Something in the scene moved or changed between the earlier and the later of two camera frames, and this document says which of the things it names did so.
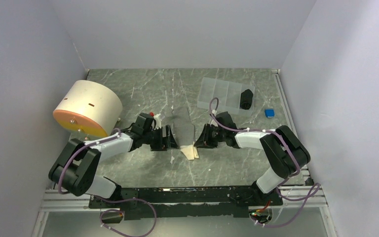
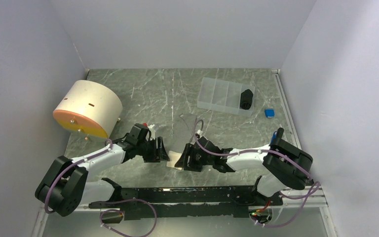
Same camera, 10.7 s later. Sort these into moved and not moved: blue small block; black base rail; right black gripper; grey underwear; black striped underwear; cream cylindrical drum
Moved: grey underwear; right black gripper
Not moved: black striped underwear; black base rail; cream cylindrical drum; blue small block
